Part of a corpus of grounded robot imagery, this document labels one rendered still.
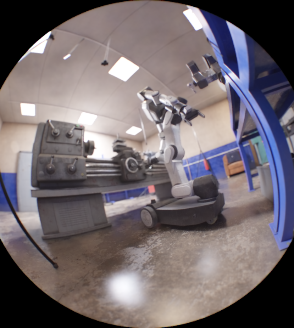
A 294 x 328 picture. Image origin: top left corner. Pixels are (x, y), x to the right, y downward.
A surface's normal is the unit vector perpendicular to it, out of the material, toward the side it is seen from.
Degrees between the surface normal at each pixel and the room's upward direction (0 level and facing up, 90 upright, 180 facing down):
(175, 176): 90
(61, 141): 90
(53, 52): 180
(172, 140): 90
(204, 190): 90
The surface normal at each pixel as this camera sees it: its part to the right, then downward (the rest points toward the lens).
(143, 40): 0.19, 0.96
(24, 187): 0.71, -0.29
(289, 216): -0.67, -0.03
